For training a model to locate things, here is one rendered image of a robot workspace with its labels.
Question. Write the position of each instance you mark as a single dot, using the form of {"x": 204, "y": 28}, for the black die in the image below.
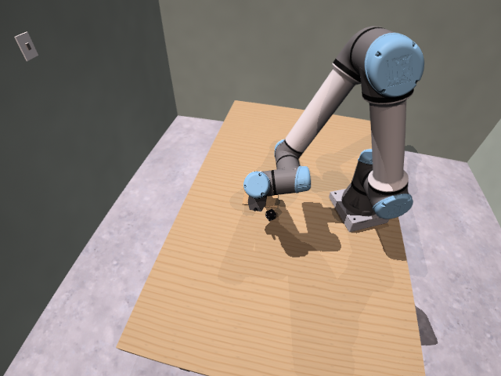
{"x": 270, "y": 215}

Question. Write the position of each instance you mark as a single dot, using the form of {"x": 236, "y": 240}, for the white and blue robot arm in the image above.
{"x": 393, "y": 65}

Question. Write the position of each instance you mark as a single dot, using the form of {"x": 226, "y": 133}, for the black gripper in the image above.
{"x": 256, "y": 204}

